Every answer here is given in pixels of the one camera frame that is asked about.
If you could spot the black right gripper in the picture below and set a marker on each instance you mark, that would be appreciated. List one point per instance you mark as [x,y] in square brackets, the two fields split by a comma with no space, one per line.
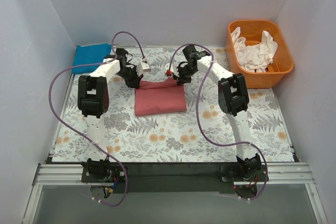
[182,74]

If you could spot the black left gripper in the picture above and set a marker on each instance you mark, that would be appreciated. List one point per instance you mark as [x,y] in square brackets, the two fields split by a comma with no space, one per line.
[133,76]

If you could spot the aluminium frame rail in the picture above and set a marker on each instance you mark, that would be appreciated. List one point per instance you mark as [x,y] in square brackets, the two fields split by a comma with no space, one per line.
[71,174]

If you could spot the floral table mat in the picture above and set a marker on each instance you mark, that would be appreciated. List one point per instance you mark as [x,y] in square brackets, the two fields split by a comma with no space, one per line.
[177,138]

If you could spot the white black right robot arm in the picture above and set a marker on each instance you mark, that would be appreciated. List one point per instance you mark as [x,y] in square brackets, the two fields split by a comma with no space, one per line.
[233,100]

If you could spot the red t shirt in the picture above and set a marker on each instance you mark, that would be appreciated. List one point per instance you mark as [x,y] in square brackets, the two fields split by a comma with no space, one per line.
[159,98]

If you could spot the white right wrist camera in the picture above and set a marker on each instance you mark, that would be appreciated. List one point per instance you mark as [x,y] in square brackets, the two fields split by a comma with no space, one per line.
[171,71]

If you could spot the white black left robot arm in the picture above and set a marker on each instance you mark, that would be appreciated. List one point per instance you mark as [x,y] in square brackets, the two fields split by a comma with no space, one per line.
[93,102]

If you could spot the orange plastic basket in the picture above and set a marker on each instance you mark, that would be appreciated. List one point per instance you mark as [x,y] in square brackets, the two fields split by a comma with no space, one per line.
[252,31]

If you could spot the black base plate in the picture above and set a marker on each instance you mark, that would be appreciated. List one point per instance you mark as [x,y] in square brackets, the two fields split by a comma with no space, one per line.
[170,177]

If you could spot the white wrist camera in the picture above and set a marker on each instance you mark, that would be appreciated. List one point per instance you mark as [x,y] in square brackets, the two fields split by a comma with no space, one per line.
[143,67]
[171,71]

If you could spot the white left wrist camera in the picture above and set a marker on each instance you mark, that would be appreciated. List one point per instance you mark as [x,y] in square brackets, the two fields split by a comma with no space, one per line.
[143,67]

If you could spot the folded blue t shirt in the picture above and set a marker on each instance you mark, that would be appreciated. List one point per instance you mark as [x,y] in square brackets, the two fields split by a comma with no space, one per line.
[89,54]

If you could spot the white t shirts in basket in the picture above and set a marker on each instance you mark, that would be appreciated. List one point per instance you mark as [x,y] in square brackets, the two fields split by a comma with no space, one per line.
[255,58]

